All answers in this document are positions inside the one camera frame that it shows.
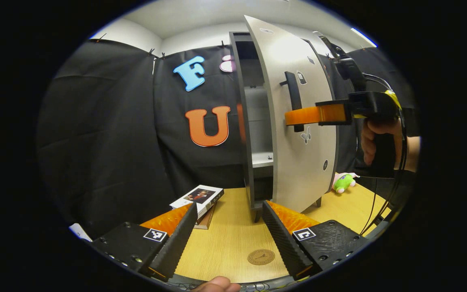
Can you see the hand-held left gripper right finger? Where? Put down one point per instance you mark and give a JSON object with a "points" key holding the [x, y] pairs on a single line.
{"points": [[286, 243]]}

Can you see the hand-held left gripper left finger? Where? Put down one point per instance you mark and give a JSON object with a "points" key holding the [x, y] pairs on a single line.
{"points": [[176, 247]]}

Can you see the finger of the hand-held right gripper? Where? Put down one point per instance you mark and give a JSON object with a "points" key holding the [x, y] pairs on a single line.
{"points": [[318, 114]]}

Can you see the round brown coaster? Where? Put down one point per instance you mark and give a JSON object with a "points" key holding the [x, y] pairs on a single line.
{"points": [[261, 257]]}

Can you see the dark grey cabinet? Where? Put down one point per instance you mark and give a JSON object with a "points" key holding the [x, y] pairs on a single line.
{"points": [[258, 121]]}

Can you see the brown book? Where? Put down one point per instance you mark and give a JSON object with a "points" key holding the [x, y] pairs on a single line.
{"points": [[206, 221]]}

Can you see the white book with portrait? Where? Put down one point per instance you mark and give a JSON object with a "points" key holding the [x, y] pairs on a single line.
{"points": [[197, 196]]}

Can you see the ceiling light strip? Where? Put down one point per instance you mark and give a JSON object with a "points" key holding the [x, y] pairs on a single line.
{"points": [[363, 37]]}

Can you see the green and pink plush toy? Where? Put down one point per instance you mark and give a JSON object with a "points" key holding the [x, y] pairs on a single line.
{"points": [[342, 183]]}

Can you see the white card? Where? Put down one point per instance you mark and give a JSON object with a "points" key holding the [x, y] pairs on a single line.
{"points": [[80, 232]]}

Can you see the black backdrop cloth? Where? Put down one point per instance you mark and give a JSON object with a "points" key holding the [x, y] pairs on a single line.
{"points": [[108, 134]]}

